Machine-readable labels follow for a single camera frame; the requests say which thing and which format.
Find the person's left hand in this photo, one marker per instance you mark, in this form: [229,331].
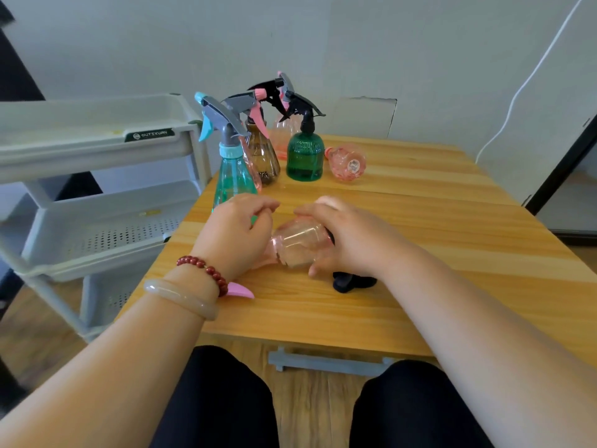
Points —
[228,237]

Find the pink spray bottle black head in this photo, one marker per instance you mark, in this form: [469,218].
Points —
[282,130]

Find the green spray bottle black head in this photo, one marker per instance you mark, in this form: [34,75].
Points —
[305,156]

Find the person's right thumb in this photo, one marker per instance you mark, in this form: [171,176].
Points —
[321,268]

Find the brown spray bottle pink trigger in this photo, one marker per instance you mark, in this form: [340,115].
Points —
[263,158]

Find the white plastic trolley cart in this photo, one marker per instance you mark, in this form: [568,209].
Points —
[93,219]

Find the person's left thumb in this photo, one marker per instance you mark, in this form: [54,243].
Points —
[266,233]

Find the clear pink spray bottle body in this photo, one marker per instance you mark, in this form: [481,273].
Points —
[301,242]

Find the headless pink faceted bottle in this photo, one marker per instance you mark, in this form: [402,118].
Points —
[347,163]

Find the teal spray bottle blue trigger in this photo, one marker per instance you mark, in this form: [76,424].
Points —
[231,172]

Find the person's right forearm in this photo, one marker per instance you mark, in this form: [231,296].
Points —
[475,349]

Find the black trousers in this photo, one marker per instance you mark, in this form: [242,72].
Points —
[219,405]

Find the person's left forearm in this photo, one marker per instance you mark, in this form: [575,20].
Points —
[116,368]

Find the person's right hand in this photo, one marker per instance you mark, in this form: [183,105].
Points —
[359,242]

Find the beige jade bangle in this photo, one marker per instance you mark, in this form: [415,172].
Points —
[182,300]

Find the spray head with pink trigger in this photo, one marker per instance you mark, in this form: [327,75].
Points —
[240,291]

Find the grey table bracket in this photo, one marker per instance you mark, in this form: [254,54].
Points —
[326,363]

